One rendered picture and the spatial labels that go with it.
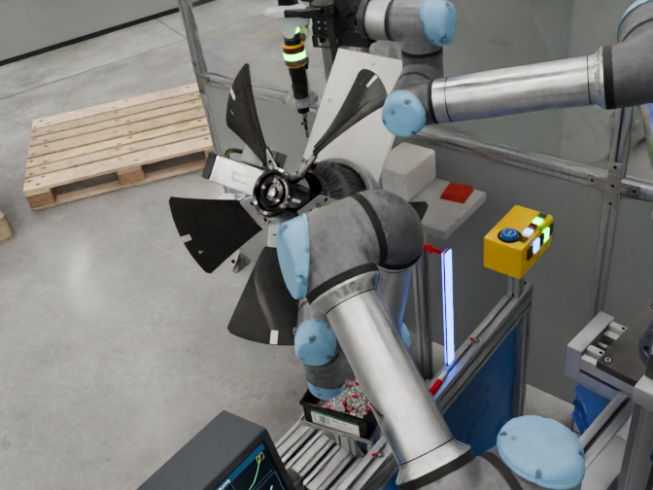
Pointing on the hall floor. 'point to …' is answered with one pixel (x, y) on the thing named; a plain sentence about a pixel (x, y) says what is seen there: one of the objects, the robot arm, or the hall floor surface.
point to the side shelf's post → (423, 314)
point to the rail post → (522, 365)
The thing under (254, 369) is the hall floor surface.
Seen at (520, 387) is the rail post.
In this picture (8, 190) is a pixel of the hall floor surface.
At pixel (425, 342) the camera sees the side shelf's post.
